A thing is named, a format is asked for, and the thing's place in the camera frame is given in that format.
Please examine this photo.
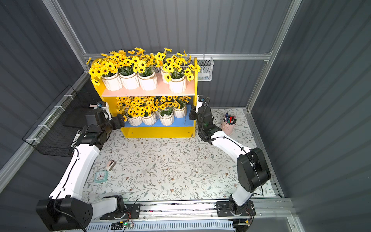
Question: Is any white wire wall basket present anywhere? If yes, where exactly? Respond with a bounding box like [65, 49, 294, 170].
[198, 57, 214, 82]

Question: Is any small pink stapler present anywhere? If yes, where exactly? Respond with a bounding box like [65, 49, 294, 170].
[105, 160, 116, 172]

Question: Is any shelf pot two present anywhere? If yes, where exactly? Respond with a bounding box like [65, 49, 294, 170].
[115, 50, 140, 90]
[134, 96, 157, 125]

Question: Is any top shelf pot two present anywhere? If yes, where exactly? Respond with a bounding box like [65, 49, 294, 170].
[115, 50, 140, 90]

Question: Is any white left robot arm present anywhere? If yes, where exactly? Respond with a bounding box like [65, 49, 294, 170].
[36, 111, 125, 232]

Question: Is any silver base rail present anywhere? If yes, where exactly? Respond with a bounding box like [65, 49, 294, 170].
[57, 198, 293, 224]

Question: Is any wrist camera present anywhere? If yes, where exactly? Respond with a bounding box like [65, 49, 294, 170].
[195, 95, 204, 113]
[96, 101, 112, 120]

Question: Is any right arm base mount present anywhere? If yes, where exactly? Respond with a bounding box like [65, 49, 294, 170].
[214, 200, 256, 217]

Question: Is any shelf pot four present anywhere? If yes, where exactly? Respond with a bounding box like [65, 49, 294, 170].
[154, 48, 173, 84]
[172, 96, 191, 119]

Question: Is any pink pen cup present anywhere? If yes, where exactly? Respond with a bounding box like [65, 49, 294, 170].
[221, 113, 237, 135]

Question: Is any small green circuit board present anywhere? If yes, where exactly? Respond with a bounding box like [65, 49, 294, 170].
[109, 221, 134, 232]

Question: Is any lower shelf pot one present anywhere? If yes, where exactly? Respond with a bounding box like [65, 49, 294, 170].
[116, 97, 142, 127]

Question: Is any yellow wooden shelf unit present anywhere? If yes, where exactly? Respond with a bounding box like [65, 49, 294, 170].
[94, 70, 198, 138]

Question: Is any black wire wall basket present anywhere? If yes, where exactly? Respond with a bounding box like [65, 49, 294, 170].
[22, 83, 100, 157]

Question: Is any lower shelf pot two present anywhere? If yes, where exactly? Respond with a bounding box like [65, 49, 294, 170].
[134, 96, 157, 125]

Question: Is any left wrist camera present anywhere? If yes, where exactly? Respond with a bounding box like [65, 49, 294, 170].
[96, 101, 112, 120]

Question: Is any shelf pot five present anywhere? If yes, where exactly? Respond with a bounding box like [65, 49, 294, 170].
[167, 51, 200, 93]

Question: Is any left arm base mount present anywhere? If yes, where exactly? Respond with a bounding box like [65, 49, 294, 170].
[99, 203, 141, 220]

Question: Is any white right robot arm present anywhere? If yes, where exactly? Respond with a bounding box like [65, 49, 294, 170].
[189, 106, 271, 215]

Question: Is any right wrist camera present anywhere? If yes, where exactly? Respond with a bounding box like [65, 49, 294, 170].
[195, 95, 204, 113]

